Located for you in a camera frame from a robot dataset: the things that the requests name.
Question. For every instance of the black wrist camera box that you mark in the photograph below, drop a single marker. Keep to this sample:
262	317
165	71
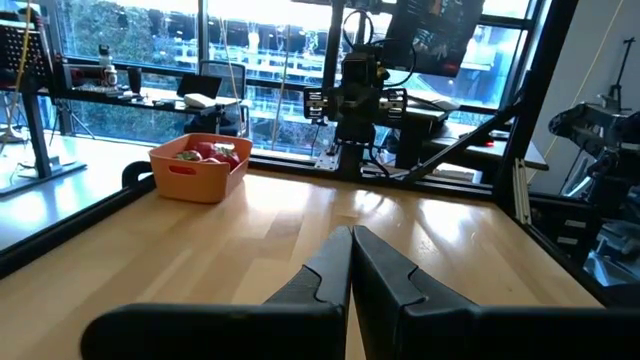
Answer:
360	69

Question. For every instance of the silver aluminium strip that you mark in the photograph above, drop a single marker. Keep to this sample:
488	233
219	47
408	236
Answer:
521	192

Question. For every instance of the orange plastic basket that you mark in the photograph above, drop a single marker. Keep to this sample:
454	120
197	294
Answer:
200	185

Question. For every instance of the neighbouring robot arm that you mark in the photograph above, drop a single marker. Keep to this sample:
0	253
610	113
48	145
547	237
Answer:
590	125

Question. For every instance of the black cup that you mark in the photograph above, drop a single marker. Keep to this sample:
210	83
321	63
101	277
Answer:
135	80

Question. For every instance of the window desk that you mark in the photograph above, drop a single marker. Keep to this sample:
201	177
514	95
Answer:
125	97

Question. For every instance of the silver corner bracket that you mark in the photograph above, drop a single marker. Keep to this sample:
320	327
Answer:
327	160

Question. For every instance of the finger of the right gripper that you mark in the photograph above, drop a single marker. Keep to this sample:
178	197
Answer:
315	105
395	104

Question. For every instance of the pegboard stand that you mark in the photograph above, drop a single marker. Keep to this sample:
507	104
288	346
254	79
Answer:
37	135

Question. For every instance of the white rounded object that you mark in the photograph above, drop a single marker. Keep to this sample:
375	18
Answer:
199	101

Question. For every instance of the office chair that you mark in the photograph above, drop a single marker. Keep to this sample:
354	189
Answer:
232	75

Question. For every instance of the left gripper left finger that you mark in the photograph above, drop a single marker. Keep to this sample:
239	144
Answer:
225	332

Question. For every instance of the black pegboard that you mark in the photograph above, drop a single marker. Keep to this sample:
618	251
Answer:
25	55

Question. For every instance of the black laptop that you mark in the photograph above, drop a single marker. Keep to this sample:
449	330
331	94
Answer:
200	85

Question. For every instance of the tripod stand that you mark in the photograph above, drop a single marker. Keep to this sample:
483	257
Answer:
620	75

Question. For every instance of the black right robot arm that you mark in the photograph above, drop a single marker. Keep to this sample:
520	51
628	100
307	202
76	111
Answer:
355	140

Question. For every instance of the black curved tube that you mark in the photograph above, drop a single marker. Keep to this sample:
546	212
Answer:
131	170

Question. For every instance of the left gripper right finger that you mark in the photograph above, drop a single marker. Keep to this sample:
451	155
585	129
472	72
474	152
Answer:
450	335

